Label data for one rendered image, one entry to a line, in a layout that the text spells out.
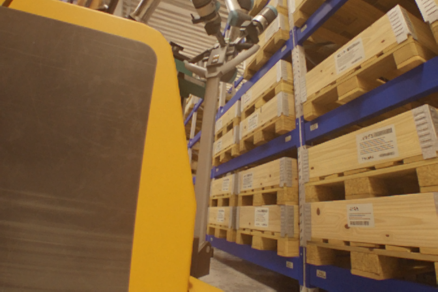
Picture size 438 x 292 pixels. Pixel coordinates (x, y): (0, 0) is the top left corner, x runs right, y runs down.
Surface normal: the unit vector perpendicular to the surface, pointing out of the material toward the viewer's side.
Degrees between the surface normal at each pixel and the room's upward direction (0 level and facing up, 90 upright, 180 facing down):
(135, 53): 90
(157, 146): 90
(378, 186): 90
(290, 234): 90
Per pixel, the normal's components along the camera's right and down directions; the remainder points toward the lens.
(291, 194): 0.36, -0.34
